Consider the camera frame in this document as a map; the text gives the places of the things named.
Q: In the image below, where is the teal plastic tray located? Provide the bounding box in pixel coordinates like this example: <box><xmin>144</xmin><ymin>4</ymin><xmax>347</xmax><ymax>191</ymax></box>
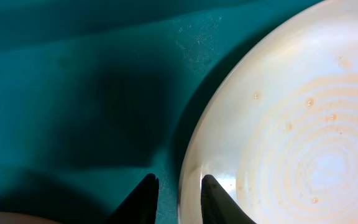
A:
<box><xmin>0</xmin><ymin>0</ymin><xmax>314</xmax><ymax>223</ymax></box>

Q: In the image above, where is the cream plate with stain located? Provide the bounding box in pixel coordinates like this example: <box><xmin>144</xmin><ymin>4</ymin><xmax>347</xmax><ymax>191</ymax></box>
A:
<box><xmin>178</xmin><ymin>0</ymin><xmax>358</xmax><ymax>223</ymax></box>

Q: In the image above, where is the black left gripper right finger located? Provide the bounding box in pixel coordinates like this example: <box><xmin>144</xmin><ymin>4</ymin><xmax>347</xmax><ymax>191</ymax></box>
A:
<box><xmin>201</xmin><ymin>174</ymin><xmax>256</xmax><ymax>224</ymax></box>

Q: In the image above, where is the white plate with stain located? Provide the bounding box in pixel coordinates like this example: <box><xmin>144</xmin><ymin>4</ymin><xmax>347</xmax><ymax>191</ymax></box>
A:
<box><xmin>0</xmin><ymin>212</ymin><xmax>61</xmax><ymax>224</ymax></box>

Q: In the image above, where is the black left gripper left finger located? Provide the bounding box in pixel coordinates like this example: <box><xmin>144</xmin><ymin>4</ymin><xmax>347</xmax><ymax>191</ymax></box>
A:
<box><xmin>104</xmin><ymin>173</ymin><xmax>159</xmax><ymax>224</ymax></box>

